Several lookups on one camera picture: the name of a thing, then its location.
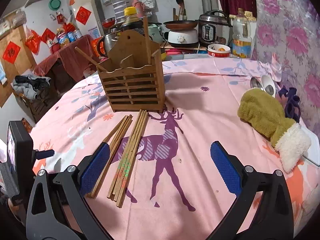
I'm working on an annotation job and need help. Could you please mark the painted wooden chopstick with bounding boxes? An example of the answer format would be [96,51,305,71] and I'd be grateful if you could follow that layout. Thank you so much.
[111,110,145,200]
[116,111,148,208]
[107,110,143,199]
[112,110,147,202]

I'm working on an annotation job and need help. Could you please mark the green fleece mitten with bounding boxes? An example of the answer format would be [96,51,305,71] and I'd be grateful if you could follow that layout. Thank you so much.
[238,88,311,173]

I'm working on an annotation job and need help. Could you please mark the white tablet device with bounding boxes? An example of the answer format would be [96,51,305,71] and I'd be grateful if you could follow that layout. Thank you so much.
[302,126,320,167]

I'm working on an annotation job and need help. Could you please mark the pile of dark clothes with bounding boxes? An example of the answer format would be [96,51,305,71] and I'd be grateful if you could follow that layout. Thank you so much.
[12,74,51,100]

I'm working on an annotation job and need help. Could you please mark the white ceramic spoon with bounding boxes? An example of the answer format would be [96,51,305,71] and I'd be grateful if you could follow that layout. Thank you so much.
[261,75,276,98]

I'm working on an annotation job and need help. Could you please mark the red cloth covered table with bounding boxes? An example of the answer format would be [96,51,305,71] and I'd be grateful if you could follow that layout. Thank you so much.
[33,34,95,82]

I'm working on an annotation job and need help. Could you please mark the wooden utensil holder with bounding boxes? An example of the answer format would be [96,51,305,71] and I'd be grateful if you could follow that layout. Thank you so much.
[98,30,165,113]

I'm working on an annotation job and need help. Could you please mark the red white bowl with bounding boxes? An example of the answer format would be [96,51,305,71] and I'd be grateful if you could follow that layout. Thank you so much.
[207,44,231,58]

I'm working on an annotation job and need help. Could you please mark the cooking oil bottle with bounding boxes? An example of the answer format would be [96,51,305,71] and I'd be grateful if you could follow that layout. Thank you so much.
[232,8,252,58]

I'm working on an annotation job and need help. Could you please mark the steel electric kettle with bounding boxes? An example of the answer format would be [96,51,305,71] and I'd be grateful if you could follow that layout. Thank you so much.
[97,32,119,57]

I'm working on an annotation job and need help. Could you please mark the black silver pressure cooker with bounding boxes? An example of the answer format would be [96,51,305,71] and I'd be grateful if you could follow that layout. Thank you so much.
[198,10,232,46]

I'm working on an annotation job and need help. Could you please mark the brown frying pan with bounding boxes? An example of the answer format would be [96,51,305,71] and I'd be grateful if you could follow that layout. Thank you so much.
[164,20,198,30]

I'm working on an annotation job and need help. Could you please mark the dark soy sauce bottle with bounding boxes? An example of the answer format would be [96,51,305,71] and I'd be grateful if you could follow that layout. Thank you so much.
[120,7,144,35]

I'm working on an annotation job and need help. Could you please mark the white refrigerator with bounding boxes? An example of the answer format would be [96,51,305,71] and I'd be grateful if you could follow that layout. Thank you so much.
[69,0,105,40]

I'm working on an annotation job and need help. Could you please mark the stacked plastic container tower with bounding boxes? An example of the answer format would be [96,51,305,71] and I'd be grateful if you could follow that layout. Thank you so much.
[111,0,126,23]

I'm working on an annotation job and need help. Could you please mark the purple fabric cord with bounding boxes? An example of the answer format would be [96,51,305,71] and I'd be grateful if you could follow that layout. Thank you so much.
[278,86,302,123]

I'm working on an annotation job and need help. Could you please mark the floral plastic wall cover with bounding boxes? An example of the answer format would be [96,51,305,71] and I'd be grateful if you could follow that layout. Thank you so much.
[254,0,319,135]

